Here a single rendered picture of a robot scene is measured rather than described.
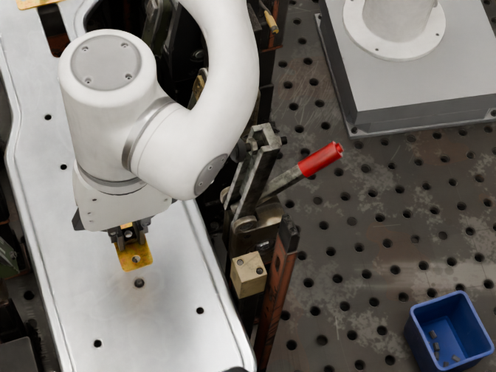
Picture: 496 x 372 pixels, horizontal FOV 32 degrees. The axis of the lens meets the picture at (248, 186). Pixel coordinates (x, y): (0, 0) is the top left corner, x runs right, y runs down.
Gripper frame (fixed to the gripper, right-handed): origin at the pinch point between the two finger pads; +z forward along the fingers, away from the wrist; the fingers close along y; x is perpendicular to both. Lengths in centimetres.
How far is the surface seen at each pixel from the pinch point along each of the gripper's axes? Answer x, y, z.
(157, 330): 9.6, -0.4, 9.5
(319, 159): 0.3, -23.8, -4.2
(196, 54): -27.7, -18.0, 7.7
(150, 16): -31.8, -12.6, 2.2
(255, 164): 1.3, -14.9, -8.9
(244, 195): 1.5, -13.9, -2.7
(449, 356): 18, -45, 39
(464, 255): 3, -56, 40
